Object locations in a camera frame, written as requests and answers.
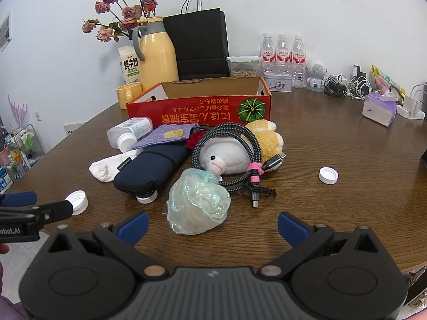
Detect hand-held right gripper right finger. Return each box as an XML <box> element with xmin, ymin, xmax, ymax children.
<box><xmin>258</xmin><ymin>211</ymin><xmax>379</xmax><ymax>279</ymax></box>

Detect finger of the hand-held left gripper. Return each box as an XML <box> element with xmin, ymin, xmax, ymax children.
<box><xmin>0</xmin><ymin>200</ymin><xmax>74</xmax><ymax>230</ymax></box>
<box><xmin>0</xmin><ymin>191</ymin><xmax>38</xmax><ymax>209</ymax></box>

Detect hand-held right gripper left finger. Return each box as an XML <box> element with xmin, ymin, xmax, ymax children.
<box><xmin>48</xmin><ymin>211</ymin><xmax>169</xmax><ymax>279</ymax></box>

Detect navy blue pouch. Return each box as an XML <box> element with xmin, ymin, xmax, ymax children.
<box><xmin>113</xmin><ymin>145</ymin><xmax>191</xmax><ymax>195</ymax></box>

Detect white sock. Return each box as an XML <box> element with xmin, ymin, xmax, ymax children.
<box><xmin>89</xmin><ymin>150</ymin><xmax>144</xmax><ymax>183</ymax></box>

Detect iridescent plastic bag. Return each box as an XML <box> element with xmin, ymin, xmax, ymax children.
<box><xmin>166</xmin><ymin>168</ymin><xmax>231</xmax><ymax>235</ymax></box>

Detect braided charging cable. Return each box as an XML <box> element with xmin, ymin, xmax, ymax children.
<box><xmin>192</xmin><ymin>123</ymin><xmax>287</xmax><ymax>209</ymax></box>

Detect purple woven pouch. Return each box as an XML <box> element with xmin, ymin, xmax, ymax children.
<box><xmin>132</xmin><ymin>123</ymin><xmax>201</xmax><ymax>149</ymax></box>

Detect white pill bottle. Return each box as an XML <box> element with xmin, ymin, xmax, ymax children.
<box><xmin>107</xmin><ymin>117</ymin><xmax>154</xmax><ymax>150</ymax></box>

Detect white and yellow plush toy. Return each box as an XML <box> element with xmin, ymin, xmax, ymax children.
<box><xmin>200</xmin><ymin>119</ymin><xmax>285</xmax><ymax>175</ymax></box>

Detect red cardboard box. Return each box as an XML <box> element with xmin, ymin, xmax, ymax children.
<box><xmin>126</xmin><ymin>77</ymin><xmax>271</xmax><ymax>129</ymax></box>

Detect white bottle cap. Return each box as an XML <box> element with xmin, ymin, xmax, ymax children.
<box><xmin>136</xmin><ymin>191</ymin><xmax>159</xmax><ymax>205</ymax></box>
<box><xmin>318</xmin><ymin>167</ymin><xmax>339</xmax><ymax>185</ymax></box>
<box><xmin>65</xmin><ymin>190</ymin><xmax>89</xmax><ymax>215</ymax></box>

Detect pink coral decoration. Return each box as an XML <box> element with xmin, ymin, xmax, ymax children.
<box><xmin>7</xmin><ymin>95</ymin><xmax>30</xmax><ymax>127</ymax></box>

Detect red fabric flower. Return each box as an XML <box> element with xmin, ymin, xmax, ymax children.
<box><xmin>185</xmin><ymin>131</ymin><xmax>207</xmax><ymax>149</ymax></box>

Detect yellow mug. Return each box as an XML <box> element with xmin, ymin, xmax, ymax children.
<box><xmin>116</xmin><ymin>83</ymin><xmax>144</xmax><ymax>109</ymax></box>

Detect purple tissue pack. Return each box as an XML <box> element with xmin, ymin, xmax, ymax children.
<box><xmin>363</xmin><ymin>91</ymin><xmax>398</xmax><ymax>127</ymax></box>

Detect pale purple tin box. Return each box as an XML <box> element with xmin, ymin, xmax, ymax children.
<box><xmin>263</xmin><ymin>71</ymin><xmax>292</xmax><ymax>93</ymax></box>

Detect white milk carton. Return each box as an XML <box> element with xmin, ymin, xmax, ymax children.
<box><xmin>118</xmin><ymin>45</ymin><xmax>144</xmax><ymax>85</ymax></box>

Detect white round robot toy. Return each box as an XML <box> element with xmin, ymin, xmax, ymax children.
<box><xmin>306</xmin><ymin>59</ymin><xmax>327</xmax><ymax>92</ymax></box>

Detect clear snack container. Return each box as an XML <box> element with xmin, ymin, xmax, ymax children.
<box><xmin>227</xmin><ymin>55</ymin><xmax>262</xmax><ymax>79</ymax></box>

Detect clear water bottle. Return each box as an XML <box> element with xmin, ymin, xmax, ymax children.
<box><xmin>276</xmin><ymin>33</ymin><xmax>291</xmax><ymax>74</ymax></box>
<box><xmin>259</xmin><ymin>33</ymin><xmax>277</xmax><ymax>74</ymax></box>
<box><xmin>291</xmin><ymin>34</ymin><xmax>307</xmax><ymax>89</ymax></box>

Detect yellow thermos jug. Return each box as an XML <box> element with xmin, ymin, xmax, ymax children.
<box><xmin>132</xmin><ymin>17</ymin><xmax>181</xmax><ymax>92</ymax></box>

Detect white power strip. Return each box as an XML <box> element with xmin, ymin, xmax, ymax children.
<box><xmin>397</xmin><ymin>83</ymin><xmax>427</xmax><ymax>121</ymax></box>

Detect colourful snack packet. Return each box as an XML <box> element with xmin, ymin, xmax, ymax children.
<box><xmin>371</xmin><ymin>65</ymin><xmax>406</xmax><ymax>102</ymax></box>

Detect black paper bag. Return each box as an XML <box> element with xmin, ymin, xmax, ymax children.
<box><xmin>163</xmin><ymin>0</ymin><xmax>231</xmax><ymax>81</ymax></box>

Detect dried rose bouquet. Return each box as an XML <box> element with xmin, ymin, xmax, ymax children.
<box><xmin>82</xmin><ymin>0</ymin><xmax>159</xmax><ymax>42</ymax></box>

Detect wire storage rack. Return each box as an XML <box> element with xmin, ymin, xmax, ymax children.
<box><xmin>0</xmin><ymin>123</ymin><xmax>45</xmax><ymax>194</ymax></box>

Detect black tangled cables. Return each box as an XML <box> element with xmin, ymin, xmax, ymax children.
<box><xmin>323</xmin><ymin>75</ymin><xmax>347</xmax><ymax>98</ymax></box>

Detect white tangled cables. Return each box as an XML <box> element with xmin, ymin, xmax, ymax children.
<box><xmin>345</xmin><ymin>77</ymin><xmax>372</xmax><ymax>100</ymax></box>

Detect wall picture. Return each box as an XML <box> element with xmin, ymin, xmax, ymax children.
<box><xmin>0</xmin><ymin>10</ymin><xmax>13</xmax><ymax>52</ymax></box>

